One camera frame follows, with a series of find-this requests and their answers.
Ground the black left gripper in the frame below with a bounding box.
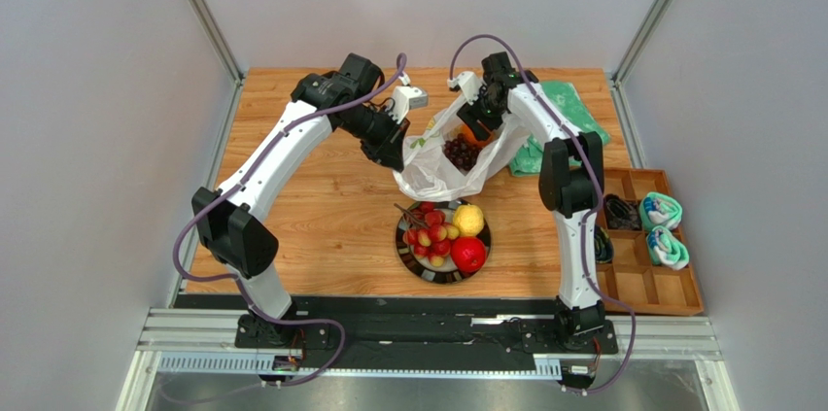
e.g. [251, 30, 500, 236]
[340, 106, 410, 174]

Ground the fake orange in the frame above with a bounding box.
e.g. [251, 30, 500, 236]
[458, 124, 495, 147]

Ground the dark purple grape bunch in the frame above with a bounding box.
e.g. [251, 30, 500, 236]
[443, 134, 482, 173]

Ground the white plastic bag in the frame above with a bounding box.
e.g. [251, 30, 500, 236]
[393, 97, 530, 202]

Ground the yellow fake lemon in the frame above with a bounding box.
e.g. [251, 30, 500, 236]
[452, 204, 485, 237]

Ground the red yellow cherry bunch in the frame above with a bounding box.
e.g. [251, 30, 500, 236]
[395, 202, 459, 273]

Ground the red fake apple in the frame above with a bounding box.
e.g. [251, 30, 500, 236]
[450, 236, 487, 273]

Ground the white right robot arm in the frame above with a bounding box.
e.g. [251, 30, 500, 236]
[447, 51, 605, 339]

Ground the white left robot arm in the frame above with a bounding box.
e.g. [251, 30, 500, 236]
[182, 53, 409, 324]

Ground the green white tie-dye cloth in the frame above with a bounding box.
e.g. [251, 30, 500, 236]
[507, 81, 610, 177]

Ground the dark patterned rolled sock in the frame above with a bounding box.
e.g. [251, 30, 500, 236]
[594, 225, 614, 264]

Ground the mint white rolled sock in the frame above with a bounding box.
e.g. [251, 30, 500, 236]
[638, 191, 683, 231]
[646, 225, 689, 271]

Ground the wooden compartment tray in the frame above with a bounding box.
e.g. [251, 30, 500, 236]
[596, 168, 704, 316]

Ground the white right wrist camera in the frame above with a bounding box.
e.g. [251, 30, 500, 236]
[447, 71, 484, 104]

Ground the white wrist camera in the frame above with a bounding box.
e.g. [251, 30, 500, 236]
[447, 71, 484, 104]
[386, 72, 429, 123]

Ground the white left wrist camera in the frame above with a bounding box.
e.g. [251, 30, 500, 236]
[386, 72, 429, 123]

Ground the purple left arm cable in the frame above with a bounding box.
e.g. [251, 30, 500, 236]
[171, 52, 409, 389]

